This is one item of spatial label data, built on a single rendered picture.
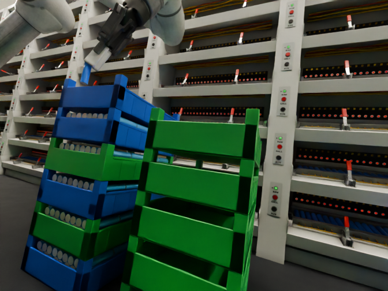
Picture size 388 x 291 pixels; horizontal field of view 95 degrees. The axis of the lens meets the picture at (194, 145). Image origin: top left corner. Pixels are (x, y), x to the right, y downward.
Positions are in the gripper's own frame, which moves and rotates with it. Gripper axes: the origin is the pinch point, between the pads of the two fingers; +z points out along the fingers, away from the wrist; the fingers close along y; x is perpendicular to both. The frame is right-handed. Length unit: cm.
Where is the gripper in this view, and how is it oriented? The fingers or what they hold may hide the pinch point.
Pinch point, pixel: (98, 56)
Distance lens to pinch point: 63.0
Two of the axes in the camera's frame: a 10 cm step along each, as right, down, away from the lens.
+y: 1.5, -0.9, -9.9
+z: -5.4, 8.3, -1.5
